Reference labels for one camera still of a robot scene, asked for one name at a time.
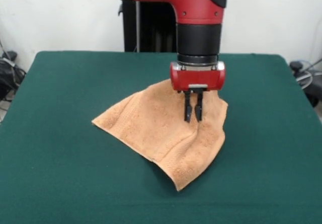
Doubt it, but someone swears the dark green table cloth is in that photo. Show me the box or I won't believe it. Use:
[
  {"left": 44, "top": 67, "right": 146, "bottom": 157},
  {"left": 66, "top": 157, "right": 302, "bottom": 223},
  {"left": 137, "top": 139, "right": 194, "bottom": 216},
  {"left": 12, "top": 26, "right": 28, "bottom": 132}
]
[{"left": 0, "top": 50, "right": 322, "bottom": 224}]

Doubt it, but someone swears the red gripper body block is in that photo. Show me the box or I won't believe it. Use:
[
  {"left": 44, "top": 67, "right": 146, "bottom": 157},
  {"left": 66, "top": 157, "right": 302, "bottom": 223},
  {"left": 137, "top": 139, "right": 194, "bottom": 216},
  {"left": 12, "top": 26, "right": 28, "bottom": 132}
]
[{"left": 169, "top": 61, "right": 226, "bottom": 92}]

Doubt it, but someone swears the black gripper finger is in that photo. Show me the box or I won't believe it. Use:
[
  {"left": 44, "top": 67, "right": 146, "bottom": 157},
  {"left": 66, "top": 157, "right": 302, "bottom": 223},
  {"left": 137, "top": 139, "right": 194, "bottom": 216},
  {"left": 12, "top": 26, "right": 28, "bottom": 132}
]
[
  {"left": 195, "top": 91, "right": 205, "bottom": 122},
  {"left": 183, "top": 90, "right": 193, "bottom": 122}
]

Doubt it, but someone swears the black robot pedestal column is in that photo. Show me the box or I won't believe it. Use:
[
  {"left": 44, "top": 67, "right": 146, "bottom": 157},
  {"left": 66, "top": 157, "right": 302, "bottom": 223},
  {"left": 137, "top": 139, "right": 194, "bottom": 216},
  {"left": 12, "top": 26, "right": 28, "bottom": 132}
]
[{"left": 118, "top": 0, "right": 178, "bottom": 53}]

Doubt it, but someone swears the peach terry towel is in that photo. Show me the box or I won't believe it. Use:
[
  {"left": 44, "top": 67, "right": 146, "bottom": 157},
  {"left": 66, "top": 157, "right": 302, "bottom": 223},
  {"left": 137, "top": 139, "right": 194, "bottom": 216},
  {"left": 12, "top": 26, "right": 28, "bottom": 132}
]
[{"left": 91, "top": 79, "right": 229, "bottom": 192}]

